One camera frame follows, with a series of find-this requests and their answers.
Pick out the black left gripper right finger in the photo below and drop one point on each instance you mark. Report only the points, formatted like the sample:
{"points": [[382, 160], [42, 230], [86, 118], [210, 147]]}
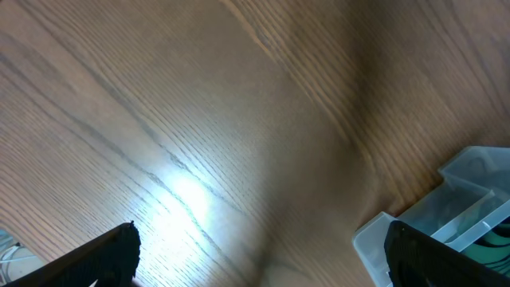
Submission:
{"points": [[417, 260]]}

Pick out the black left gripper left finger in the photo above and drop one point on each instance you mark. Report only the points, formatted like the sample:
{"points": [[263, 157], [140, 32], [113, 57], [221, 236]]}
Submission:
{"points": [[110, 260]]}

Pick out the dark green garment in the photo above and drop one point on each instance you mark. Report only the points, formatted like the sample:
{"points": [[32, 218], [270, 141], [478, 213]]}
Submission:
{"points": [[492, 249]]}

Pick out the clear plastic storage bin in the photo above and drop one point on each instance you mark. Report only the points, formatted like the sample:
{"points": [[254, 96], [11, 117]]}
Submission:
{"points": [[473, 198]]}

